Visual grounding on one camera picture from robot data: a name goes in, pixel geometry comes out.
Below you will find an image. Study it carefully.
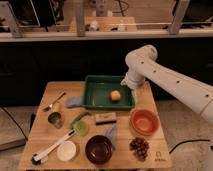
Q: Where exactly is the orange apple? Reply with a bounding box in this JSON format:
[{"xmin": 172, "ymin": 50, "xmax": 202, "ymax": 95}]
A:
[{"xmin": 110, "ymin": 90, "xmax": 121, "ymax": 102}]

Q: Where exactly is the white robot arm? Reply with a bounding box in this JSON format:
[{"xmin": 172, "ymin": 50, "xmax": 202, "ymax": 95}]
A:
[{"xmin": 121, "ymin": 45, "xmax": 213, "ymax": 124}]

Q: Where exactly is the metal cup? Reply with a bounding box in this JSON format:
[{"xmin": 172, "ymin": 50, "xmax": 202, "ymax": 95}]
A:
[{"xmin": 48, "ymin": 112, "xmax": 63, "ymax": 129}]

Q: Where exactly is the brown grape bunch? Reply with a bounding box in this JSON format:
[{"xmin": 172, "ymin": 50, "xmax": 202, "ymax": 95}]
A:
[{"xmin": 129, "ymin": 137, "xmax": 149, "ymax": 161}]

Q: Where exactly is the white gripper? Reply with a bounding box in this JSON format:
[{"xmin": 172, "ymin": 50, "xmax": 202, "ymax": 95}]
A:
[{"xmin": 120, "ymin": 74, "xmax": 144, "ymax": 106}]

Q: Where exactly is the wooden block sponge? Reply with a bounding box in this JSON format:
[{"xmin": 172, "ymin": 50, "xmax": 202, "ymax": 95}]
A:
[{"xmin": 95, "ymin": 112, "xmax": 117, "ymax": 125}]

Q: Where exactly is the blue cloth near bowl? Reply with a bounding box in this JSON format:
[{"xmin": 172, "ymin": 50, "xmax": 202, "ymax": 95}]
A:
[{"xmin": 104, "ymin": 124, "xmax": 116, "ymax": 147}]

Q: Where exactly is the dark purple bowl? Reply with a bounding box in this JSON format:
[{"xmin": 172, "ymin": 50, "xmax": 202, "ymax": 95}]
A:
[{"xmin": 85, "ymin": 135, "xmax": 113, "ymax": 165}]

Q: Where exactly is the green plastic tray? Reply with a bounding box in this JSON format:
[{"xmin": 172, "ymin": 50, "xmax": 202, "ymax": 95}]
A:
[{"xmin": 82, "ymin": 75, "xmax": 135, "ymax": 110}]

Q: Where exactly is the black cable left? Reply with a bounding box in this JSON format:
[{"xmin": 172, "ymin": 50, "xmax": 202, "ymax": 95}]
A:
[{"xmin": 0, "ymin": 105, "xmax": 29, "ymax": 142}]

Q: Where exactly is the black cable right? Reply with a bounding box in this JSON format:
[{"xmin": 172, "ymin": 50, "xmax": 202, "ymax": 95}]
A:
[{"xmin": 169, "ymin": 138, "xmax": 213, "ymax": 154}]

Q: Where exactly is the gold spoon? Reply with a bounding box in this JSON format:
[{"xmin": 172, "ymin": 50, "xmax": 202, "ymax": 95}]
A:
[{"xmin": 42, "ymin": 92, "xmax": 66, "ymax": 112}]

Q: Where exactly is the orange bowl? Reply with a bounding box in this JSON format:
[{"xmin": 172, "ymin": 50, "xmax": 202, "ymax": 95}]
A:
[{"xmin": 130, "ymin": 109, "xmax": 159, "ymax": 136}]

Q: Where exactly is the black cable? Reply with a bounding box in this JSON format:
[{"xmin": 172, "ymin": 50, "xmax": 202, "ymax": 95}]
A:
[
  {"xmin": 169, "ymin": 138, "xmax": 213, "ymax": 154},
  {"xmin": 0, "ymin": 105, "xmax": 29, "ymax": 142}
]

